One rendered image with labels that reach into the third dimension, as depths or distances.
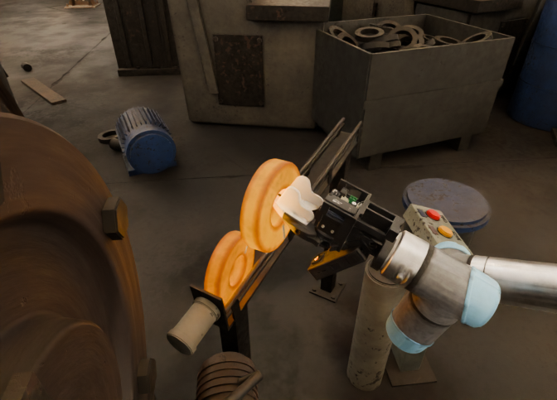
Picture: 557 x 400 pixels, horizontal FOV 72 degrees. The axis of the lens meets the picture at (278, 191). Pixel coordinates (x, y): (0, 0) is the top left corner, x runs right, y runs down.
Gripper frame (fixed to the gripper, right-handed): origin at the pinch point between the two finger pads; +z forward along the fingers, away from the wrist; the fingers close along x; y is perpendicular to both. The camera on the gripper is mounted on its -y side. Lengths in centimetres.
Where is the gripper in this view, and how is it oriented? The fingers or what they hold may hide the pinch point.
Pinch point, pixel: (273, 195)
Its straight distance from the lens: 63.6
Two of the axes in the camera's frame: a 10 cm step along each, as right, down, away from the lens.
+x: -4.8, 4.9, -7.3
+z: -8.5, -4.8, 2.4
